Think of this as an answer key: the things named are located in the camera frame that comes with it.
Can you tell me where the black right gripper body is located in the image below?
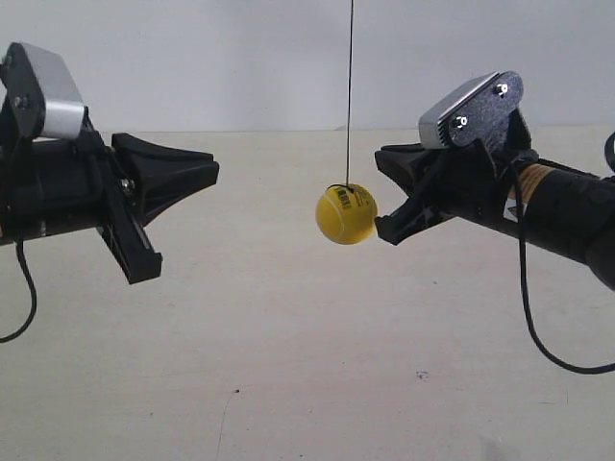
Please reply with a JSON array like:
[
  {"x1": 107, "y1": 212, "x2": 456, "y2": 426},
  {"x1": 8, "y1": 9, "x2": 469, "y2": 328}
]
[{"x1": 375, "y1": 119, "x2": 538, "y2": 245}]

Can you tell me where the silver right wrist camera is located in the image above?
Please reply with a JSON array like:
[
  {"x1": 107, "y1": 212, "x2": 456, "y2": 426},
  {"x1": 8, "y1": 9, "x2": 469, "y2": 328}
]
[{"x1": 418, "y1": 71, "x2": 524, "y2": 150}]

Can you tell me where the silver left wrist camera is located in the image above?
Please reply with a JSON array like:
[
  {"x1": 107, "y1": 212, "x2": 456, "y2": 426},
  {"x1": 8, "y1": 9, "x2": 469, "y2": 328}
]
[{"x1": 1, "y1": 41, "x2": 86, "y2": 140}]

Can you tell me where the black camera cable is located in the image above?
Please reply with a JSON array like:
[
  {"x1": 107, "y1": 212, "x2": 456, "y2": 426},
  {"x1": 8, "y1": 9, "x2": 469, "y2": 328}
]
[
  {"x1": 508, "y1": 132, "x2": 615, "y2": 375},
  {"x1": 0, "y1": 238, "x2": 38, "y2": 344}
]

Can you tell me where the black right camera cable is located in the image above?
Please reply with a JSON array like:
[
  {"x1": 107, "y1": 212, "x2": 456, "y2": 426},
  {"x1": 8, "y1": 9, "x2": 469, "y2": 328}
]
[{"x1": 508, "y1": 132, "x2": 615, "y2": 375}]

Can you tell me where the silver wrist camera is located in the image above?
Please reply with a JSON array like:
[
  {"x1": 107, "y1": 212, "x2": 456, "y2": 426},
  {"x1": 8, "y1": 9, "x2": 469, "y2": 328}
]
[
  {"x1": 418, "y1": 71, "x2": 524, "y2": 150},
  {"x1": 1, "y1": 41, "x2": 86, "y2": 140}
]

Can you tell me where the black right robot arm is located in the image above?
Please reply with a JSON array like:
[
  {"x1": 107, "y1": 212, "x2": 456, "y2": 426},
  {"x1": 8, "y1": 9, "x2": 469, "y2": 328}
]
[{"x1": 374, "y1": 127, "x2": 614, "y2": 288}]

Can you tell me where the black left camera cable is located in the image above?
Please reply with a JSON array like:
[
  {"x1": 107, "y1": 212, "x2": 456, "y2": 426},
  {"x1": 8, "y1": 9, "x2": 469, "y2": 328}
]
[{"x1": 0, "y1": 238, "x2": 38, "y2": 344}]

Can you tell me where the yellow tennis ball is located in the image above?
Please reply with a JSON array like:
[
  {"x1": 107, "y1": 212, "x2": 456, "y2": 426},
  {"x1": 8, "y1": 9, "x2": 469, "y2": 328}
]
[{"x1": 315, "y1": 183, "x2": 378, "y2": 245}]

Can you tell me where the thin black hanging string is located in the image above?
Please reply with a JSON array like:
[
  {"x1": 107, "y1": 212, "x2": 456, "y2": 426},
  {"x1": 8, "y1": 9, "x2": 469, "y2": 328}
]
[{"x1": 326, "y1": 0, "x2": 359, "y2": 196}]

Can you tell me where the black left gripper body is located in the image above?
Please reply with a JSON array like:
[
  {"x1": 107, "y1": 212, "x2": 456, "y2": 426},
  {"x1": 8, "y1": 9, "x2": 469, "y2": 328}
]
[{"x1": 1, "y1": 109, "x2": 162, "y2": 284}]

